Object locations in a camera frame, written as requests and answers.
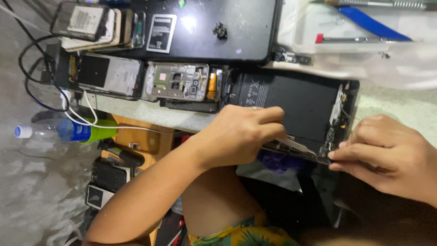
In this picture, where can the yellow green patterned shorts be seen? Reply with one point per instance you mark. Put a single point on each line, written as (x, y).
(239, 232)

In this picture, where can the black smartphone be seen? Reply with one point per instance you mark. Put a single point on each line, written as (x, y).
(110, 176)

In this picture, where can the black tablet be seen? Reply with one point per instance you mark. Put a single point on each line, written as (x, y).
(300, 102)

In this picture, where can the clear bottle with blue label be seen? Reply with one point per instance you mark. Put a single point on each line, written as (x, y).
(51, 130)

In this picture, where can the person's right hand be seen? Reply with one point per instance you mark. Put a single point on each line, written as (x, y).
(389, 160)

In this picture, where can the opened phone with circuit board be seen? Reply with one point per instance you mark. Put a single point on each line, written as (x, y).
(176, 82)

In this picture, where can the white small device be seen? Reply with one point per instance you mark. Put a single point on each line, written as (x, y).
(97, 196)

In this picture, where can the black phone with white battery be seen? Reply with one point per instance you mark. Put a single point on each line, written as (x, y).
(80, 20)

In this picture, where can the white battery with black label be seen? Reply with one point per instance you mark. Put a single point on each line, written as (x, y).
(161, 33)

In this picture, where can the person's left fingers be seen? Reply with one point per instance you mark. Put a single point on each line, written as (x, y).
(271, 120)

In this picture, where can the black box with yellow label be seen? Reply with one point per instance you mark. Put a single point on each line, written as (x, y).
(66, 68)

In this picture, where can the metal spring tool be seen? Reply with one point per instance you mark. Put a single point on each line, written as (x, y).
(375, 3)

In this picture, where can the person's leg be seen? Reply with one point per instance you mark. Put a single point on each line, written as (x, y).
(215, 201)

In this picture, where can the person's left hand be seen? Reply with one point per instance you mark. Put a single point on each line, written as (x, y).
(235, 133)

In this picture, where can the wooden stool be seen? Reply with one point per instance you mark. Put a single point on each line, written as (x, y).
(150, 140)

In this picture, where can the small black component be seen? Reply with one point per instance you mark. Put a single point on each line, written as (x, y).
(220, 30)

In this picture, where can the opened phone with silver back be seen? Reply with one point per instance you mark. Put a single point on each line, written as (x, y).
(109, 76)

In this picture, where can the black phone body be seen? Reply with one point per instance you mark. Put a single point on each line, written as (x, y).
(191, 106)

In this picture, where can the large black flat device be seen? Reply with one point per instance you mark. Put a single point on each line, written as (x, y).
(218, 20)

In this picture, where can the clear plastic box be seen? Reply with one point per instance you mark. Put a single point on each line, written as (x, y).
(375, 61)

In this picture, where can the bare phone frame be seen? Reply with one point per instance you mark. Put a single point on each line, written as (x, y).
(136, 29)

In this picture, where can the black metal bracket part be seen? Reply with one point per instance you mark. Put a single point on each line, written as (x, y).
(290, 57)

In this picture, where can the red tipped metal tool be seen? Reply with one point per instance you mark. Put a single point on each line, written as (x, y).
(348, 39)

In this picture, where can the metal tweezers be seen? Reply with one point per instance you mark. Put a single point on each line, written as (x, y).
(296, 146)

